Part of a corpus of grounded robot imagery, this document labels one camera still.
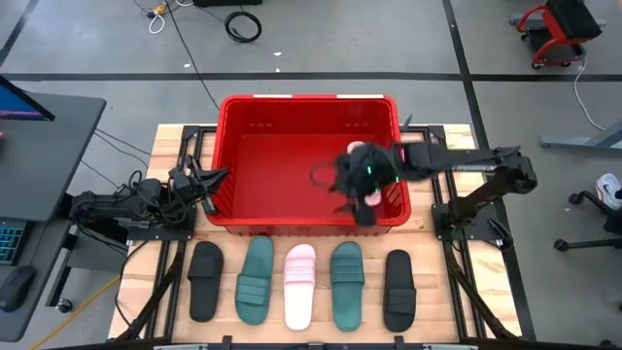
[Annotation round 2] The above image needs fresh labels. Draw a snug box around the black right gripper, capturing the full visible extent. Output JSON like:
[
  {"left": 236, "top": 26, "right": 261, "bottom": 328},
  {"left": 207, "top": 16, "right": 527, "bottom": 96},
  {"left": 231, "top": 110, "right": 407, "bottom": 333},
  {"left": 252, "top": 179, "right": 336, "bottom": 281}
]
[{"left": 329, "top": 142, "right": 407, "bottom": 228}]

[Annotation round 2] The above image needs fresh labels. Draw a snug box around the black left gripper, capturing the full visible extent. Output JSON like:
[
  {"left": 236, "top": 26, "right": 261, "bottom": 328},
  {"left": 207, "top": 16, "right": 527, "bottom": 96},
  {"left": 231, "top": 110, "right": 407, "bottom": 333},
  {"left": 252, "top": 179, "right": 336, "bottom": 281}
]
[{"left": 167, "top": 154, "right": 230, "bottom": 219}]

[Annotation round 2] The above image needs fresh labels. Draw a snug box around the pink slide sandal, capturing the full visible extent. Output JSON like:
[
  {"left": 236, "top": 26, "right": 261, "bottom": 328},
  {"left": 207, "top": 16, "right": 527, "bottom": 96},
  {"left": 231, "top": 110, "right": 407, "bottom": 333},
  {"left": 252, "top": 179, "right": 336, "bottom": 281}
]
[
  {"left": 345, "top": 140, "right": 384, "bottom": 208},
  {"left": 283, "top": 243, "right": 318, "bottom": 332}
]

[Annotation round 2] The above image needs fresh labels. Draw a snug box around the green slide sandal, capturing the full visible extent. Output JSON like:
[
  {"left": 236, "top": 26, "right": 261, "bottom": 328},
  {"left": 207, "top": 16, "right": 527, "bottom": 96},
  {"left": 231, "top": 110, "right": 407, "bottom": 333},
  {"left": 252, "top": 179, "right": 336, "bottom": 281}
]
[
  {"left": 234, "top": 235, "right": 276, "bottom": 327},
  {"left": 329, "top": 241, "right": 366, "bottom": 333}
]

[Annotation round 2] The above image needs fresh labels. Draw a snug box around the black slide sandal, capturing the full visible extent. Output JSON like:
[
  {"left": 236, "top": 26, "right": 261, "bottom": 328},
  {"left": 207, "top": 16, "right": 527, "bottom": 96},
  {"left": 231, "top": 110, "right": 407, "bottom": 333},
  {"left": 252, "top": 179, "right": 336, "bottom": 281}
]
[
  {"left": 382, "top": 249, "right": 418, "bottom": 333},
  {"left": 187, "top": 240, "right": 225, "bottom": 323}
]

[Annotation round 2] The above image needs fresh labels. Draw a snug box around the red plastic bin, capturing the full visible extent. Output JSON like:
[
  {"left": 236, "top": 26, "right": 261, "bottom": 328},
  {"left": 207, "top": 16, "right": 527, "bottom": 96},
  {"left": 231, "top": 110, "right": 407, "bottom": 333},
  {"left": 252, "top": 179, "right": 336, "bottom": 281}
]
[{"left": 205, "top": 93, "right": 412, "bottom": 238}]

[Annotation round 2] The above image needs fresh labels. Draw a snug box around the black desk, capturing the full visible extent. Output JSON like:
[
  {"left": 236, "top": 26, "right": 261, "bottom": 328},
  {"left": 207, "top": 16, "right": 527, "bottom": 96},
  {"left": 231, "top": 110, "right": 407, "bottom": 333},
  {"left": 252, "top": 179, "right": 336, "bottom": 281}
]
[{"left": 0, "top": 91, "right": 107, "bottom": 343}]

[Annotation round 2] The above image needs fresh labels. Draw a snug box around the backlit keyboard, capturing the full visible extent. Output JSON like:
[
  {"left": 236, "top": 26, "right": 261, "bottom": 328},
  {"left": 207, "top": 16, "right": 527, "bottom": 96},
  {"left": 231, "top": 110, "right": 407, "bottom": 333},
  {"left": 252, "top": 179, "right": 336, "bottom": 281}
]
[{"left": 0, "top": 217, "right": 28, "bottom": 267}]

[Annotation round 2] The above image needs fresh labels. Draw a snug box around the computer monitor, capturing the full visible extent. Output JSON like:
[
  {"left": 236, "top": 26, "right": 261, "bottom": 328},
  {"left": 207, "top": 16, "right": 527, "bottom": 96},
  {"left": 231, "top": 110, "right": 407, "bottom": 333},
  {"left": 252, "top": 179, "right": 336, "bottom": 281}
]
[{"left": 0, "top": 75, "right": 55, "bottom": 123}]

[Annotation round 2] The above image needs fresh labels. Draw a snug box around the black computer mouse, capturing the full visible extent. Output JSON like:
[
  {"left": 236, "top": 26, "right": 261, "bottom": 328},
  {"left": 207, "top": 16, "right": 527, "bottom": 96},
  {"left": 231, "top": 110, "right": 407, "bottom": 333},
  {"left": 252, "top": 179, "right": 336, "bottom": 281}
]
[{"left": 0, "top": 264, "right": 38, "bottom": 313}]

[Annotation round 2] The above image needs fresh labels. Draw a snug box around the black office chair base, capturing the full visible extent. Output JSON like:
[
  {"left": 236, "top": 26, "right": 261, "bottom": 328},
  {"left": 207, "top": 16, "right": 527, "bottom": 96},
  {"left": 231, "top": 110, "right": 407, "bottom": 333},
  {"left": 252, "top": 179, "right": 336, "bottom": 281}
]
[{"left": 553, "top": 189, "right": 622, "bottom": 254}]

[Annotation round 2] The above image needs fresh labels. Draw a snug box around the grey table leg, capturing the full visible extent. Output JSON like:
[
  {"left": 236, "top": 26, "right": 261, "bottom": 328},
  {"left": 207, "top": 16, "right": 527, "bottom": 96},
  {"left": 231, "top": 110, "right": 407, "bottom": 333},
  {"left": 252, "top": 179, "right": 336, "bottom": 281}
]
[{"left": 540, "top": 121, "right": 622, "bottom": 151}]

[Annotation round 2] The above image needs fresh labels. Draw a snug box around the person's white shoe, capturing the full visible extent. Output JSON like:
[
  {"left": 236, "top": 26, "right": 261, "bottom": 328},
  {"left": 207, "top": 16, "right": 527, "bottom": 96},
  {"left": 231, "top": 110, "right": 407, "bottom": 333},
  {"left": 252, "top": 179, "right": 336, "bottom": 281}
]
[{"left": 595, "top": 172, "right": 622, "bottom": 211}]

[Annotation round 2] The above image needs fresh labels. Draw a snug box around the red and black creeper stool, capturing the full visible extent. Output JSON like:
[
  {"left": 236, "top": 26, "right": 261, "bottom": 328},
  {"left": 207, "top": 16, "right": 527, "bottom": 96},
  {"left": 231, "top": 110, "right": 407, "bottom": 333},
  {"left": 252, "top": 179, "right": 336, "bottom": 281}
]
[{"left": 508, "top": 0, "right": 607, "bottom": 70}]

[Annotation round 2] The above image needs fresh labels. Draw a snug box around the black aluminium table frame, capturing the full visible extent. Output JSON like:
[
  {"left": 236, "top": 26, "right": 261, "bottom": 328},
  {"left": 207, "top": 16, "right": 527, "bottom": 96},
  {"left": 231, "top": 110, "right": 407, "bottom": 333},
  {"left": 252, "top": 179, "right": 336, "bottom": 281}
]
[{"left": 116, "top": 123, "right": 524, "bottom": 350}]

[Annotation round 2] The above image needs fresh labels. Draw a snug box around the long black floor cable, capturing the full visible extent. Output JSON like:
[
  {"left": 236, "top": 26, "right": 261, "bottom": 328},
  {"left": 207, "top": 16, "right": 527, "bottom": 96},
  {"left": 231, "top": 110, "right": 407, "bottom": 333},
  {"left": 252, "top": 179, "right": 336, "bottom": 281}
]
[{"left": 163, "top": 0, "right": 221, "bottom": 111}]

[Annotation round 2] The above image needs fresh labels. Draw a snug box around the coiled black cable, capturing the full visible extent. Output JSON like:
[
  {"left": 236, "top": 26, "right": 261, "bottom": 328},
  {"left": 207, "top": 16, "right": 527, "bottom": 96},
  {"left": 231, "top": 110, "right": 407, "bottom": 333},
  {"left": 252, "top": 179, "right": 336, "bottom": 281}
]
[{"left": 224, "top": 11, "right": 263, "bottom": 44}]

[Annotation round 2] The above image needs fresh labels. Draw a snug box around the yellow floor cable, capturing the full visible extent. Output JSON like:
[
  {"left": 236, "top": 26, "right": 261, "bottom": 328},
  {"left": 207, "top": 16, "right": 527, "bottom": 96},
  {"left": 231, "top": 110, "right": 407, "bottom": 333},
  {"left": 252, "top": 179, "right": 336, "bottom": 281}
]
[{"left": 28, "top": 274, "right": 121, "bottom": 350}]

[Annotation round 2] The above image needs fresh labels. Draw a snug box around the white cable with yellow plug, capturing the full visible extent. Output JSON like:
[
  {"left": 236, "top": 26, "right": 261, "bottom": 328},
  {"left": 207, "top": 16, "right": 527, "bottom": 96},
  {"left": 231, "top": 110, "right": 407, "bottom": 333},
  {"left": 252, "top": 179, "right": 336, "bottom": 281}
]
[{"left": 147, "top": 3, "right": 169, "bottom": 35}]

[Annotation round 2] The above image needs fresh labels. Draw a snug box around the white floor cable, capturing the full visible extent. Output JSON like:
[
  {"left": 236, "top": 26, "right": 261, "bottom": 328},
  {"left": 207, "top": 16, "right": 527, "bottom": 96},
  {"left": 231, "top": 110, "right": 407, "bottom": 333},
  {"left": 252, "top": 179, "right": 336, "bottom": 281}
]
[{"left": 572, "top": 57, "right": 608, "bottom": 132}]

